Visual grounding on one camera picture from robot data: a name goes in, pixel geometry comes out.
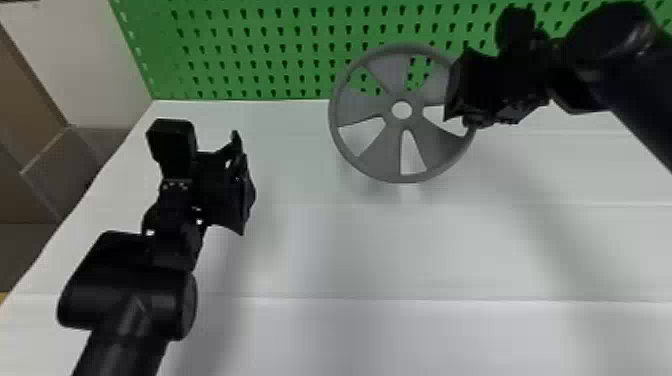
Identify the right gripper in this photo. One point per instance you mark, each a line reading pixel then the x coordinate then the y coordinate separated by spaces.
pixel 517 84

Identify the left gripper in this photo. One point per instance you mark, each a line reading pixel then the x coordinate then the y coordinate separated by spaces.
pixel 212 189

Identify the grey wheel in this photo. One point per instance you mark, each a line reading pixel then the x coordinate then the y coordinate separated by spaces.
pixel 391 149

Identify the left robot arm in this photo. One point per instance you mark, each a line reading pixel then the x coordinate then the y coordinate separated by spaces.
pixel 126 304

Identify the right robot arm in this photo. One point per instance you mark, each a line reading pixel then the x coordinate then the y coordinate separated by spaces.
pixel 624 58

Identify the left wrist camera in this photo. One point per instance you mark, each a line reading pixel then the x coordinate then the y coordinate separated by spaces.
pixel 171 146

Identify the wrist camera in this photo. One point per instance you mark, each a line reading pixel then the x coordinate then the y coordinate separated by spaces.
pixel 516 27
pixel 171 146

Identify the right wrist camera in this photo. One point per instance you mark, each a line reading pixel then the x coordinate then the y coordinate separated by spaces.
pixel 516 27

